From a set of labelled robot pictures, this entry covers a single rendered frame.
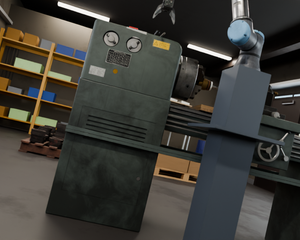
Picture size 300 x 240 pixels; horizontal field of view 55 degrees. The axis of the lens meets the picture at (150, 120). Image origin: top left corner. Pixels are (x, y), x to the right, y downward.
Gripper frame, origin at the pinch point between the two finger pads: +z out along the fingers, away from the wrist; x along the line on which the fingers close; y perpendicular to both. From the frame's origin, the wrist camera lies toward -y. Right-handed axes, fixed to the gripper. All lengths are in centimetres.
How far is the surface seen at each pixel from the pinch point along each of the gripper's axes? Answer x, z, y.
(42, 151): -102, 135, -199
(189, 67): 25.0, 26.7, 2.7
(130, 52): -16.4, 30.3, 14.0
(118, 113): -15, 70, 14
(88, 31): -138, -128, -518
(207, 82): 43, 31, -8
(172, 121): 22, 66, 4
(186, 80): 25.0, 36.0, 3.3
